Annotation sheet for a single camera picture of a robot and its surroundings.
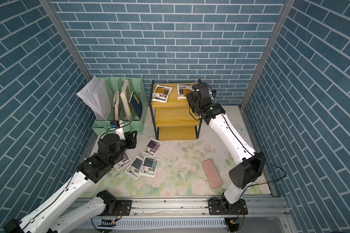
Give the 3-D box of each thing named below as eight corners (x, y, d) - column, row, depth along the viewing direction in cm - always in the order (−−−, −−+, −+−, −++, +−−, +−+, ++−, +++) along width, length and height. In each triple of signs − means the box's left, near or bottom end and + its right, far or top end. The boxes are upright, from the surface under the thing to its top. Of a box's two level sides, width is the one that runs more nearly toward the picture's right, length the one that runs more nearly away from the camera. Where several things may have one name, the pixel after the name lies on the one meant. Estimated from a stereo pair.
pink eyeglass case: (211, 190, 82) (212, 188, 80) (199, 162, 92) (200, 161, 90) (222, 185, 84) (224, 184, 81) (210, 159, 94) (210, 157, 91)
